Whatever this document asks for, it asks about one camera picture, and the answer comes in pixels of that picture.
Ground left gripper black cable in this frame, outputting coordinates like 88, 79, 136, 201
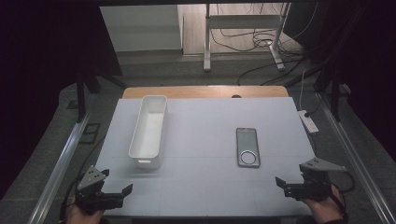
59, 134, 107, 222

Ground wooden table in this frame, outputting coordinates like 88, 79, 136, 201
121, 86, 290, 100

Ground black stand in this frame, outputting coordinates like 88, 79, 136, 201
75, 73, 127, 124
313, 64, 347, 122

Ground white cable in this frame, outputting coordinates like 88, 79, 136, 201
298, 68, 308, 111

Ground white table cover board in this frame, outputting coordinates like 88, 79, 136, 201
94, 96, 316, 217

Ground white cabinet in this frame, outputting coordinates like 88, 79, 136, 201
100, 4, 185, 53

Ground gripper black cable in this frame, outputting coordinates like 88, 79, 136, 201
328, 170, 357, 218
59, 134, 107, 222

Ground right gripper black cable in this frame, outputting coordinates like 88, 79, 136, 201
328, 170, 357, 218

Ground tangle of black floor cables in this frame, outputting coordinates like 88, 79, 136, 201
210, 3, 316, 87

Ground white plastic bin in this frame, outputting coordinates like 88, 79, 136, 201
128, 94, 169, 171

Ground white desk frame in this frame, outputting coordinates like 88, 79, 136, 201
204, 3, 292, 73

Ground white power strip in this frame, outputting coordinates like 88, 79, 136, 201
297, 109, 320, 134

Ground aluminium rail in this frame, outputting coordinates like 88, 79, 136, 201
26, 113, 92, 224
317, 92, 396, 224

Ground person's left hand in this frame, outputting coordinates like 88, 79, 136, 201
64, 197, 106, 224

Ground grey phone case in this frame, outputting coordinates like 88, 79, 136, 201
235, 127, 262, 169

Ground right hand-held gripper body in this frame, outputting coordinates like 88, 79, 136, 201
284, 157, 348, 202

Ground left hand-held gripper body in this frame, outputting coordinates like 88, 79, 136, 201
74, 165, 125, 216

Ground person's right hand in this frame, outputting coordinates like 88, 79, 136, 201
302, 185, 346, 224

